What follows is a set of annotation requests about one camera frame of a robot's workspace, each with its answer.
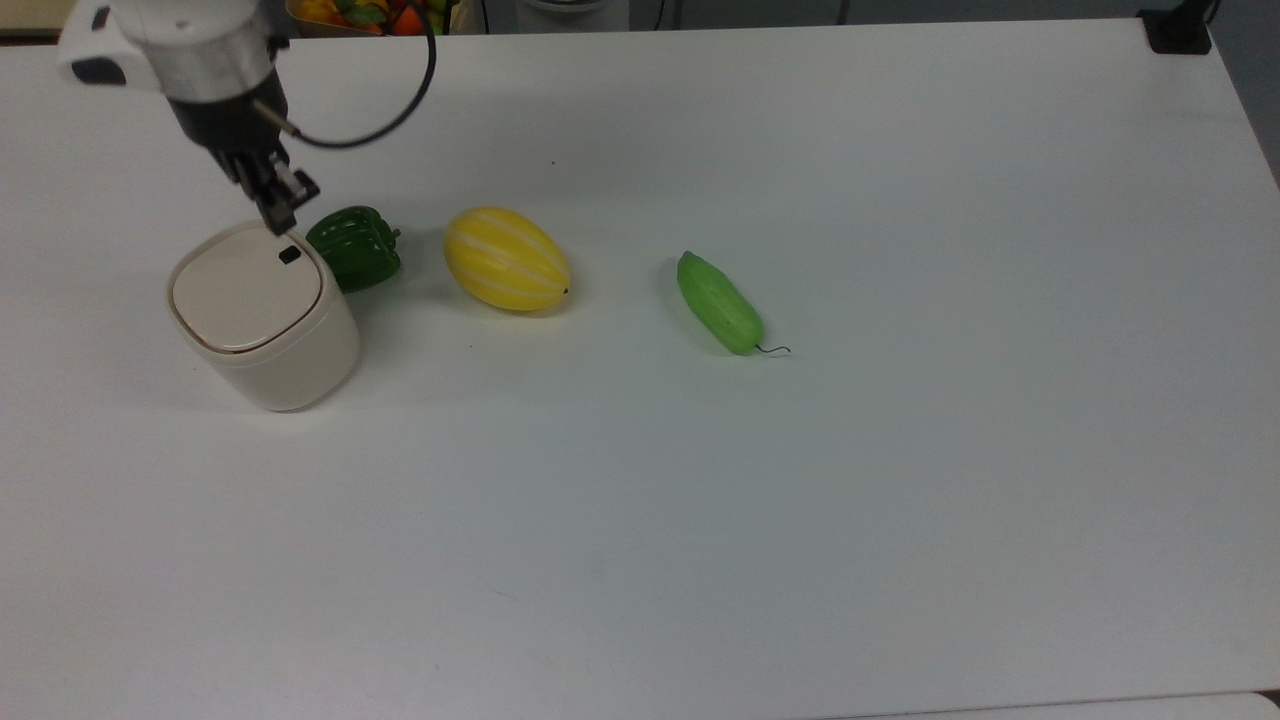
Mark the basket of toy fruit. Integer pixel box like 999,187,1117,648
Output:
285,0,473,39

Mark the wooden panel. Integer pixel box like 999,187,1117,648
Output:
0,0,79,41

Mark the yellow striped melon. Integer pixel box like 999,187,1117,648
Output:
443,206,572,312

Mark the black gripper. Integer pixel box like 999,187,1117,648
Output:
165,85,322,237

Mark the dark green bell pepper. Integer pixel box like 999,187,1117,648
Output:
305,205,403,293

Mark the cream garbage bin body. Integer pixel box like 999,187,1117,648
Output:
165,220,363,413

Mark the cream garbage bin lid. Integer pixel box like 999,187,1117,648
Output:
172,228,325,354

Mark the light green cucumber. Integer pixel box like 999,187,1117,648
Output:
677,250,792,357

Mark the black table clamp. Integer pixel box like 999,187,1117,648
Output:
1138,0,1219,56

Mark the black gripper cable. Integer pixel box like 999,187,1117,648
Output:
250,0,439,151

